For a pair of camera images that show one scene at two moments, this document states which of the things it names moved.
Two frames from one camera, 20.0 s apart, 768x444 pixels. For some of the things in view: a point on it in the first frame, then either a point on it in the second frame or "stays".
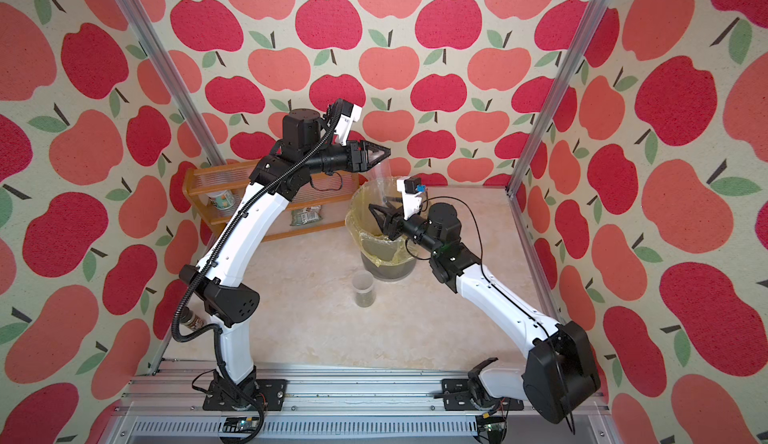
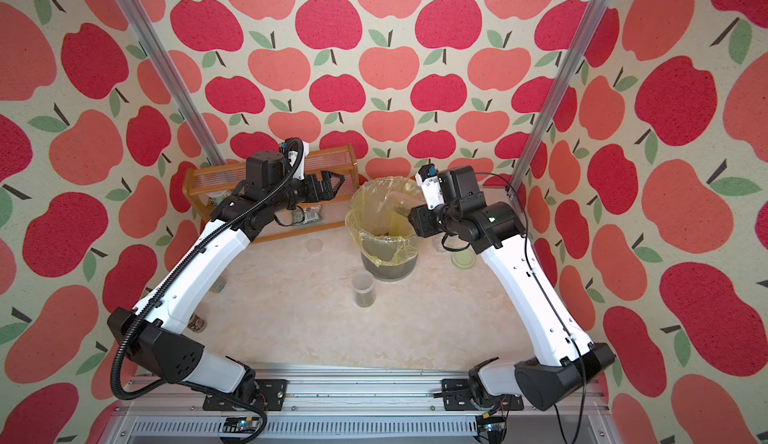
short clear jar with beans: [364, 288] stays
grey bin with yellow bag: [382, 258] stays
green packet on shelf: [303, 216] stays
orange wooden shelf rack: [215, 191] stays
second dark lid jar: [191, 320] stays
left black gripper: [361, 162] to [329, 191]
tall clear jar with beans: [382, 181] to [404, 201]
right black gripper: [396, 222] to [421, 218]
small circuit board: [240, 425] stays
